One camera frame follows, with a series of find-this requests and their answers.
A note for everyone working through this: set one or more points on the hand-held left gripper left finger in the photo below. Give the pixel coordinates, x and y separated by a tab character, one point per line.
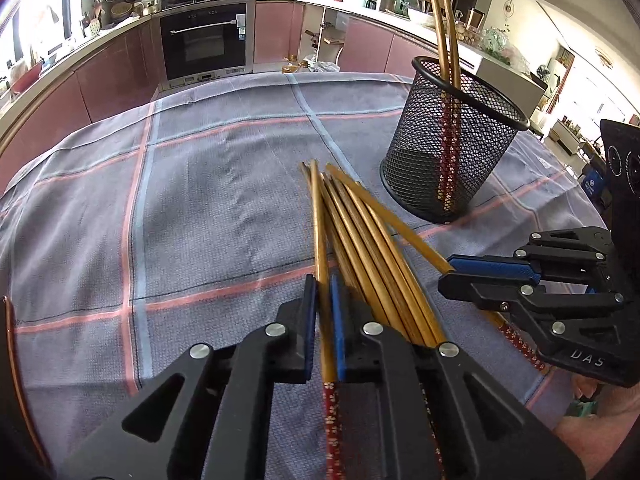
311	312

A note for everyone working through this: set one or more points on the red-patterned wooden chopstick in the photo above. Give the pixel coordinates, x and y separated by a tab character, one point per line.
452	35
436	20
390	212
321	260

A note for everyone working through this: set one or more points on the pink cabinet door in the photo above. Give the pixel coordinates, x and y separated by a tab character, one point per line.
277	32

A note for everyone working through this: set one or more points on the grey plaid tablecloth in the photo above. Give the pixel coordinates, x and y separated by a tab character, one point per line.
200	210

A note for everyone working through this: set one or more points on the bunch of wooden chopsticks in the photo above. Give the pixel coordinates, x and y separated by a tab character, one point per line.
370	270

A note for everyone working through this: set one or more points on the black built-in oven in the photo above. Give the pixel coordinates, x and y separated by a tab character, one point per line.
205	45

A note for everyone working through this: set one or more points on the pink lower kitchen cabinets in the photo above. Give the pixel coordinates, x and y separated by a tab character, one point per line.
75	95

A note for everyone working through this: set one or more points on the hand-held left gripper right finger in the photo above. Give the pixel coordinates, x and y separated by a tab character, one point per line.
339	322

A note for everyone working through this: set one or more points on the pink garment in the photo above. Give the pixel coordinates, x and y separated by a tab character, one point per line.
605	440

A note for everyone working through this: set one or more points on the person's right hand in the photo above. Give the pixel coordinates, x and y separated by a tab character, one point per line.
585	387

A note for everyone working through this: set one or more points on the round wall clock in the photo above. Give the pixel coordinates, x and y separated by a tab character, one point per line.
509	7

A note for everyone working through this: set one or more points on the white sideboard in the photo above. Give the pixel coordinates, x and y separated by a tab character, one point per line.
505	80

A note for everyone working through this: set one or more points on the black mesh utensil holder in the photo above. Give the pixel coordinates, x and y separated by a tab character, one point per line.
410	160

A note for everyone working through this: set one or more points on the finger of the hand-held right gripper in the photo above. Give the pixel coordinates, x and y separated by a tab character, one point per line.
500	296
490	266

